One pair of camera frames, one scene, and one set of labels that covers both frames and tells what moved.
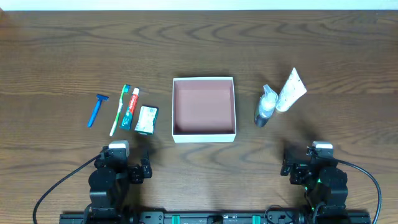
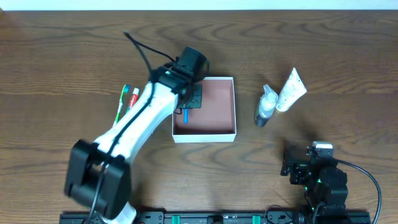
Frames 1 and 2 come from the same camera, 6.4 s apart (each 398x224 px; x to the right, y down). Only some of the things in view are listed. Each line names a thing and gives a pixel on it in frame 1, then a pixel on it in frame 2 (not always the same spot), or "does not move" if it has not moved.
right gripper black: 296,171 does not move
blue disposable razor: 99,98 to 186,116
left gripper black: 137,173 to 193,98
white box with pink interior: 203,110 does not move
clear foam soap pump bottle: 267,106 does not move
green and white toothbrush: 125,89 does not move
